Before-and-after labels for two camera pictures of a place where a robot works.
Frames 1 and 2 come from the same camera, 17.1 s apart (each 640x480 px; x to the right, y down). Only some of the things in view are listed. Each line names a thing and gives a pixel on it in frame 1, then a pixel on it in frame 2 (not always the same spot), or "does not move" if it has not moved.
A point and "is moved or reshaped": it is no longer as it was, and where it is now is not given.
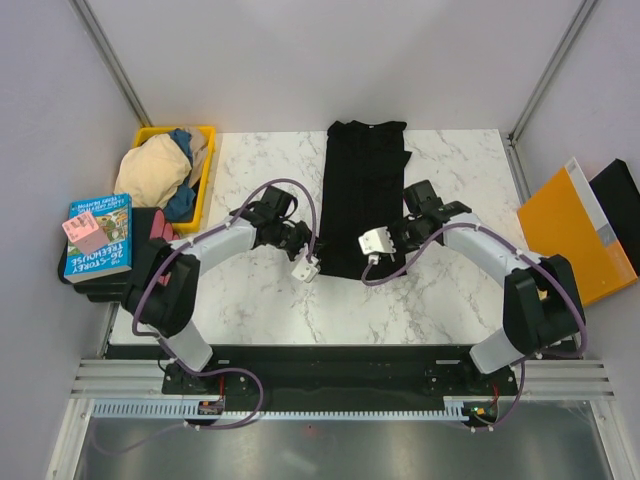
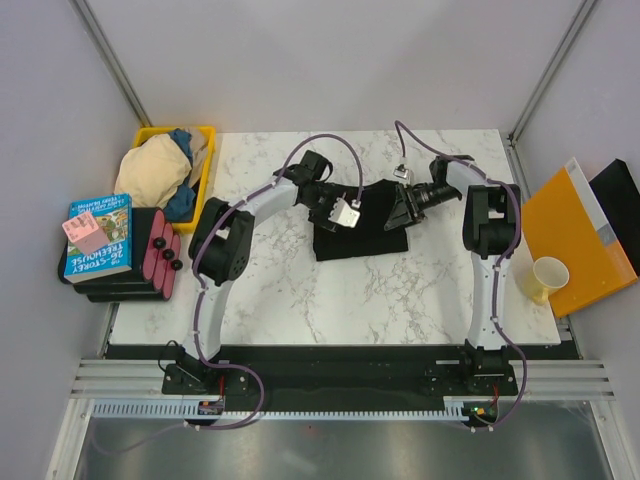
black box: x=617 y=192 does not move
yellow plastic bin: x=145 y=131 does not move
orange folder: x=565 y=218 does not move
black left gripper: x=306 y=237 to x=321 y=220
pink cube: x=85 y=233 does not move
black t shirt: x=363 y=188 is moved or reshaped
